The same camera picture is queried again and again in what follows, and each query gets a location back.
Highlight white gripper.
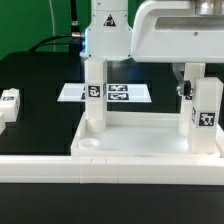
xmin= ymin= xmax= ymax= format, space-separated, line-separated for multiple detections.
xmin=131 ymin=0 xmax=224 ymax=97

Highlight white desk top tray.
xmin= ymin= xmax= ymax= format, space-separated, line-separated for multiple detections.
xmin=71 ymin=111 xmax=220 ymax=158

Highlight white L-shaped fence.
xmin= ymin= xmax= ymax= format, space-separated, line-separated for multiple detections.
xmin=0 ymin=114 xmax=224 ymax=186

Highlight white marker base plate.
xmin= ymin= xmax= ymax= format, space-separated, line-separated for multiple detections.
xmin=57 ymin=83 xmax=152 ymax=103

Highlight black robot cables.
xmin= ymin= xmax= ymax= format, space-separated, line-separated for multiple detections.
xmin=28 ymin=0 xmax=86 ymax=53

